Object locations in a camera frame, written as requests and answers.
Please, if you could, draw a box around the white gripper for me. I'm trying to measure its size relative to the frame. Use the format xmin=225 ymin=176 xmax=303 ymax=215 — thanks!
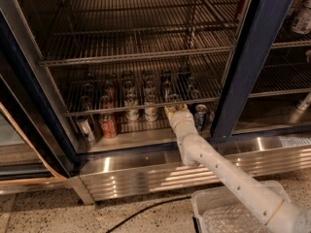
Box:
xmin=164 ymin=104 xmax=197 ymax=140

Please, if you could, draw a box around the blue silver redbull can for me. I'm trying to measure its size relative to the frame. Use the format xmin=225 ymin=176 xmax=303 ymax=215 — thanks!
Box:
xmin=167 ymin=93 xmax=182 ymax=106

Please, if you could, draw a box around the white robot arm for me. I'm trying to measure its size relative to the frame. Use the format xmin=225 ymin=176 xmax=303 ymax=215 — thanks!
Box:
xmin=164 ymin=104 xmax=311 ymax=233

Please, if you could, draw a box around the dark blue can front right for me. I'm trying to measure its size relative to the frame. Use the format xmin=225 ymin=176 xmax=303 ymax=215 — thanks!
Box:
xmin=194 ymin=104 xmax=208 ymax=131

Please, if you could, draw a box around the white red can front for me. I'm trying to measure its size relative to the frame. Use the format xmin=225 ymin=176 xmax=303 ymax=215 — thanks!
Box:
xmin=144 ymin=94 xmax=158 ymax=122

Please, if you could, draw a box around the white green can front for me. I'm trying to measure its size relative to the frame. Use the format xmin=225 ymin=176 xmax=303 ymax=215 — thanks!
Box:
xmin=124 ymin=93 xmax=139 ymax=121

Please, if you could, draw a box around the red cola can front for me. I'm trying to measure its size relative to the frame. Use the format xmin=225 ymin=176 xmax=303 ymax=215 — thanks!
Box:
xmin=99 ymin=113 xmax=117 ymax=139

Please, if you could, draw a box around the red cola can second row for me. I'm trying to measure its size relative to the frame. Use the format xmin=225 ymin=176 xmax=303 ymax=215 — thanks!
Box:
xmin=99 ymin=95 xmax=114 ymax=109

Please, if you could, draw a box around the silver can front left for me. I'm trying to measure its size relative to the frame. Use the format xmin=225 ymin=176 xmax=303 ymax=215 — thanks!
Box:
xmin=75 ymin=116 xmax=95 ymax=143

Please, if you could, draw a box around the stainless steel display fridge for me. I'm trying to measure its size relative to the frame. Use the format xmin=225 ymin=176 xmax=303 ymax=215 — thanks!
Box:
xmin=0 ymin=0 xmax=310 ymax=204

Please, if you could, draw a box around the silver can right compartment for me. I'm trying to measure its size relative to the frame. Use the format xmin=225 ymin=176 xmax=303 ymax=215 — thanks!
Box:
xmin=296 ymin=92 xmax=311 ymax=111

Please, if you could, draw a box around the open glass fridge door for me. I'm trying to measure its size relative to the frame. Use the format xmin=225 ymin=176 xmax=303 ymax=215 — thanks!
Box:
xmin=0 ymin=17 xmax=72 ymax=195

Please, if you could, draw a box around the can on right upper shelf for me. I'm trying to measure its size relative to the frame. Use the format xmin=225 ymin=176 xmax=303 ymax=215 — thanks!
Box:
xmin=291 ymin=0 xmax=311 ymax=35

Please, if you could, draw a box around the white plastic bin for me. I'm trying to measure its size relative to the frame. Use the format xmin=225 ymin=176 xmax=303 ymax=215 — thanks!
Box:
xmin=190 ymin=180 xmax=291 ymax=233

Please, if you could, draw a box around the middle wire fridge shelf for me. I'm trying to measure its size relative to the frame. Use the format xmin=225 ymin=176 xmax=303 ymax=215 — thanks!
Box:
xmin=64 ymin=53 xmax=227 ymax=117

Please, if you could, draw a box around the wire fridge shelf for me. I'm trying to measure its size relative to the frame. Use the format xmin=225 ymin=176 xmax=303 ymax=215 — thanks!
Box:
xmin=64 ymin=53 xmax=227 ymax=117
xmin=42 ymin=0 xmax=238 ymax=66

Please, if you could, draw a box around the black floor cable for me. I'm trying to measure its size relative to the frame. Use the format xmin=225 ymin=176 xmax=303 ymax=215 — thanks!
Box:
xmin=105 ymin=195 xmax=192 ymax=233

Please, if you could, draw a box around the right compartment wire shelf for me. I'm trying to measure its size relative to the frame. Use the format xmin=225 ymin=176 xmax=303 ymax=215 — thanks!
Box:
xmin=249 ymin=19 xmax=311 ymax=98

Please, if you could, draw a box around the upper wire fridge shelf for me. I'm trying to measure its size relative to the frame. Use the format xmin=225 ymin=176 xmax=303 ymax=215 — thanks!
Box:
xmin=42 ymin=0 xmax=238 ymax=66

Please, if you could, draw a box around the dark blue fridge door frame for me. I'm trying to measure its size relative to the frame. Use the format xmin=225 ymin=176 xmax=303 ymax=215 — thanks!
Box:
xmin=210 ymin=0 xmax=300 ymax=140

